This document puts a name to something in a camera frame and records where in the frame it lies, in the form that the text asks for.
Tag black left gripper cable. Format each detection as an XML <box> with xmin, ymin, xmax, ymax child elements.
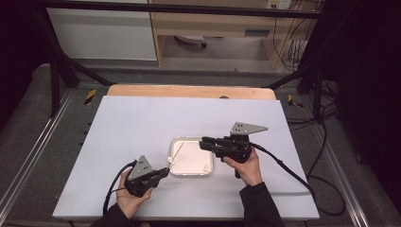
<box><xmin>102</xmin><ymin>159</ymin><xmax>139</xmax><ymax>217</ymax></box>

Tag wooden table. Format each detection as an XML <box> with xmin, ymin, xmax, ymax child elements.
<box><xmin>106</xmin><ymin>83</ymin><xmax>278</xmax><ymax>101</ymax></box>

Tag person's right hand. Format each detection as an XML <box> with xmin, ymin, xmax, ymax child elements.
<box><xmin>221</xmin><ymin>146</ymin><xmax>264</xmax><ymax>187</ymax></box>

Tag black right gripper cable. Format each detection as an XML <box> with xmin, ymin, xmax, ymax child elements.
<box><xmin>250</xmin><ymin>142</ymin><xmax>347</xmax><ymax>218</ymax></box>

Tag white chair base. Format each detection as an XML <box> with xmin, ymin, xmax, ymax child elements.
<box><xmin>174</xmin><ymin>34</ymin><xmax>208</xmax><ymax>49</ymax></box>

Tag white table board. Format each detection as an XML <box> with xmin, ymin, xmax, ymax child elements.
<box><xmin>51</xmin><ymin>95</ymin><xmax>321</xmax><ymax>221</ymax></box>

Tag light wooden desk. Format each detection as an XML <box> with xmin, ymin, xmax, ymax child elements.
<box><xmin>148</xmin><ymin>0</ymin><xmax>323</xmax><ymax>70</ymax></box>

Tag aluminium floor rail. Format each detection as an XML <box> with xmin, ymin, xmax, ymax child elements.
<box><xmin>0</xmin><ymin>89</ymin><xmax>75</xmax><ymax>207</ymax></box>
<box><xmin>311</xmin><ymin>122</ymin><xmax>370</xmax><ymax>227</ymax></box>

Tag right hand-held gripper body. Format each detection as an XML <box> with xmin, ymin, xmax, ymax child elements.
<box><xmin>215</xmin><ymin>121</ymin><xmax>269</xmax><ymax>165</ymax></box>

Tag person's left hand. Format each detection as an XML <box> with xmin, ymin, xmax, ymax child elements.
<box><xmin>115</xmin><ymin>168</ymin><xmax>154</xmax><ymax>220</ymax></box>

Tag square white tray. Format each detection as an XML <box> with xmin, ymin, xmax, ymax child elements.
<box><xmin>168</xmin><ymin>135</ymin><xmax>215</xmax><ymax>177</ymax></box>

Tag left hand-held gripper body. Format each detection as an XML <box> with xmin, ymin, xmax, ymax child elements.
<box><xmin>124</xmin><ymin>154</ymin><xmax>156</xmax><ymax>199</ymax></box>

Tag white cabinet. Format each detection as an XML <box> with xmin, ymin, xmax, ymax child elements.
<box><xmin>46</xmin><ymin>0</ymin><xmax>158</xmax><ymax>61</ymax></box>

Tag hanging black cables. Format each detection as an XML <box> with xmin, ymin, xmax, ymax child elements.
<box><xmin>272</xmin><ymin>0</ymin><xmax>316</xmax><ymax>73</ymax></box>

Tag black floor cables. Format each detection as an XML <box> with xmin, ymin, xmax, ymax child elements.
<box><xmin>285</xmin><ymin>79</ymin><xmax>340</xmax><ymax>178</ymax></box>

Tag white power strip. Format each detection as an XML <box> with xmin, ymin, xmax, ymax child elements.
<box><xmin>266</xmin><ymin>0</ymin><xmax>292</xmax><ymax>10</ymax></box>

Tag black metal frame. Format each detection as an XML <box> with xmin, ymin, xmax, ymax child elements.
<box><xmin>31</xmin><ymin>0</ymin><xmax>335</xmax><ymax>119</ymax></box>

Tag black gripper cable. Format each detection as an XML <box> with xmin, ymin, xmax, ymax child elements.
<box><xmin>102</xmin><ymin>159</ymin><xmax>139</xmax><ymax>217</ymax></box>
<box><xmin>250</xmin><ymin>142</ymin><xmax>347</xmax><ymax>218</ymax></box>

